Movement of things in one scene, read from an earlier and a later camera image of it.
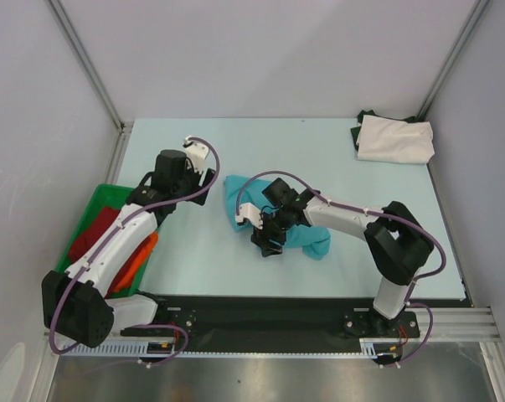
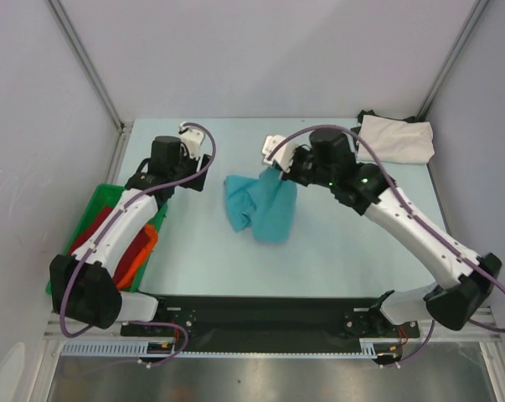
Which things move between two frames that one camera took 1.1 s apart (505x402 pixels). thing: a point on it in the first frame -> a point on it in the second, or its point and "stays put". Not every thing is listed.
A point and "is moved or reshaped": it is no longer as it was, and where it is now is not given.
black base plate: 270,323 stays put
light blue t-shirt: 314,241 is moved or reshaped
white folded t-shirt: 383,138 stays put
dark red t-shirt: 95,227 stays put
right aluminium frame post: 453,59 stays put
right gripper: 269,236 -> 292,168
